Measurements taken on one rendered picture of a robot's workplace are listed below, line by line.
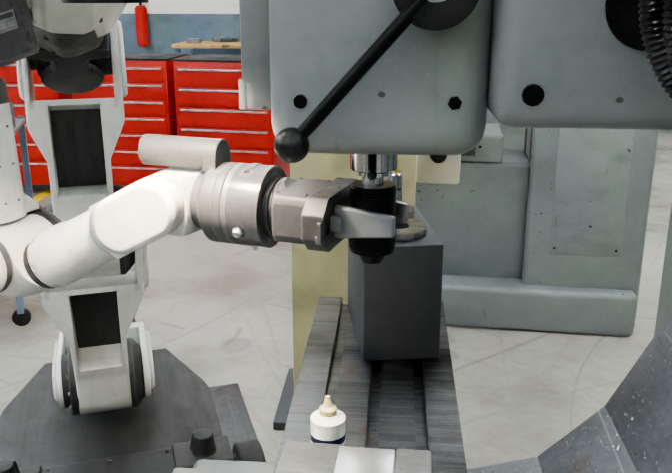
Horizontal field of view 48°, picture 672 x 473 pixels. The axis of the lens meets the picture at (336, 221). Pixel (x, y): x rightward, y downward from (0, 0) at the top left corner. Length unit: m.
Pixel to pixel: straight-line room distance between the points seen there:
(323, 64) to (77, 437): 1.22
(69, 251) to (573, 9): 0.61
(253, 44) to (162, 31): 9.46
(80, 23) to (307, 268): 1.70
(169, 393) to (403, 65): 1.31
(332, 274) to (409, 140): 2.00
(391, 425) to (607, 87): 0.56
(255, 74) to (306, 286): 1.97
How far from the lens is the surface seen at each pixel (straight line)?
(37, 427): 1.78
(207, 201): 0.80
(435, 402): 1.10
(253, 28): 0.74
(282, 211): 0.76
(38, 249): 0.97
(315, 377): 1.15
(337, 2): 0.65
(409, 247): 1.13
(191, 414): 1.74
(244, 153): 5.43
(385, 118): 0.65
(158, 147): 0.85
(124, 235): 0.85
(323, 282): 2.66
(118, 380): 1.62
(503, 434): 2.77
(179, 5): 10.13
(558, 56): 0.64
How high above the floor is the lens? 1.45
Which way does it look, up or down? 17 degrees down
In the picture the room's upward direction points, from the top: straight up
